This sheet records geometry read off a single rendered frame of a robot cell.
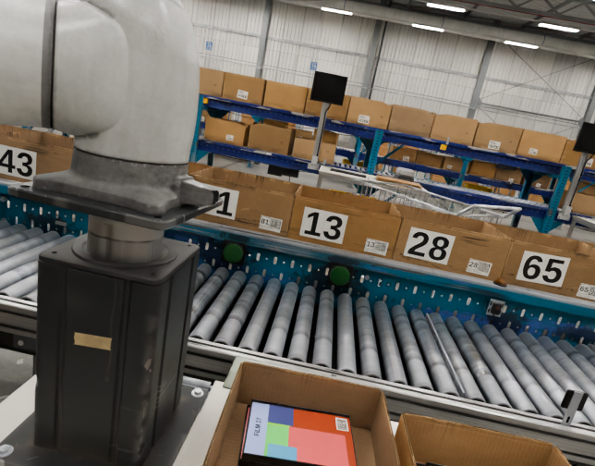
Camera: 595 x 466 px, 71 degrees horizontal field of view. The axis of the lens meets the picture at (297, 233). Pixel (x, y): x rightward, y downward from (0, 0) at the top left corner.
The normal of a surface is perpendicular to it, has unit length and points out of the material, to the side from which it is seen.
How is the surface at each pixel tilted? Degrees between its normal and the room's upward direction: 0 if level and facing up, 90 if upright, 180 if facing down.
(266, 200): 90
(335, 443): 0
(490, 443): 90
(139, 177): 84
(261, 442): 0
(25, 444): 0
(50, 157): 91
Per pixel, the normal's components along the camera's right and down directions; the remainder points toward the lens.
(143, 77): 0.41, 0.28
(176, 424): 0.18, -0.95
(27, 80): 0.47, 0.57
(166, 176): 0.83, 0.21
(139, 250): 0.64, 0.31
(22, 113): 0.26, 0.93
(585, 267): -0.09, 0.26
